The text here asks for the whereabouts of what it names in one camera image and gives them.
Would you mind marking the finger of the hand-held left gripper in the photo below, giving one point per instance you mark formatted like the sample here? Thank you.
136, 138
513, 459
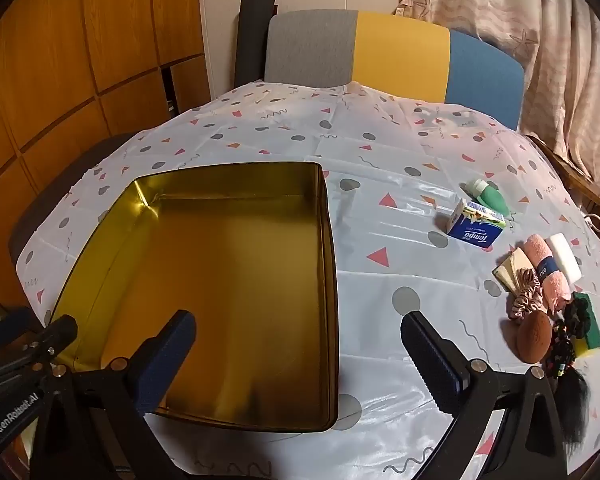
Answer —
55, 334
7, 326

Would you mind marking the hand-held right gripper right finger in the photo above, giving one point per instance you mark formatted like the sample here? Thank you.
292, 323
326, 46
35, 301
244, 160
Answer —
430, 360

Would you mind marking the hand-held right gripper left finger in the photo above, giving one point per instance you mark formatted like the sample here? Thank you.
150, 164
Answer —
165, 355

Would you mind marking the gold tin box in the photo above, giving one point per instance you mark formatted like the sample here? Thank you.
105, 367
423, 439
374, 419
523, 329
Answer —
230, 260

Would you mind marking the pink towel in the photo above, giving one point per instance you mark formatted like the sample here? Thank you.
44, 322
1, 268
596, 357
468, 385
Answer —
537, 252

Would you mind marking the brown makeup sponge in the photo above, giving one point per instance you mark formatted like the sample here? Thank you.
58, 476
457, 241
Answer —
532, 337

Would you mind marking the pink scrunchie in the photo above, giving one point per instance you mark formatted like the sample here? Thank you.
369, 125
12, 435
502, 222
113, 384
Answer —
522, 302

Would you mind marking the beige folded cloth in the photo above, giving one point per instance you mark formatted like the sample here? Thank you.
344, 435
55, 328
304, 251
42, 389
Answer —
517, 265

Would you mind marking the blue tissue pack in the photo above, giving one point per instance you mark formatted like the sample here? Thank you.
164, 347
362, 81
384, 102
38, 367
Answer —
472, 230

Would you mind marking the black hairpiece with beads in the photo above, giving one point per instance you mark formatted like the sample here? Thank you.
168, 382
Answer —
575, 400

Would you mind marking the black scrunchie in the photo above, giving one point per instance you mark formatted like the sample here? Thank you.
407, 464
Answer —
577, 312

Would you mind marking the green yellow scouring sponge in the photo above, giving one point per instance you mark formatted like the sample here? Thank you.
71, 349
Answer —
594, 332

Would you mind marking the white sponge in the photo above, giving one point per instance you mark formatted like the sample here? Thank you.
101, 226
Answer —
565, 255

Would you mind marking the green squeeze bottle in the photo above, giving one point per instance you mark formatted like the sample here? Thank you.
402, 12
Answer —
490, 195

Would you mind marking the wooden side table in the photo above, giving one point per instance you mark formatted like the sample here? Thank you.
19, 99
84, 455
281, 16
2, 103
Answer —
570, 175

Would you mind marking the wooden cabinet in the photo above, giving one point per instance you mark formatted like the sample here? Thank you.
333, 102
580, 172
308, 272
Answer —
80, 60

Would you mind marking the tricolour chair backrest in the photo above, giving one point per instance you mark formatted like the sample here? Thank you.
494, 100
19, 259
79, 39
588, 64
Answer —
400, 55

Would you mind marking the pink patterned curtain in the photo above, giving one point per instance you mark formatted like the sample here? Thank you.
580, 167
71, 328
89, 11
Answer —
555, 60

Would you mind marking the black rolled mat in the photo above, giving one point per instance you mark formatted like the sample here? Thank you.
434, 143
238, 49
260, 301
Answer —
252, 35

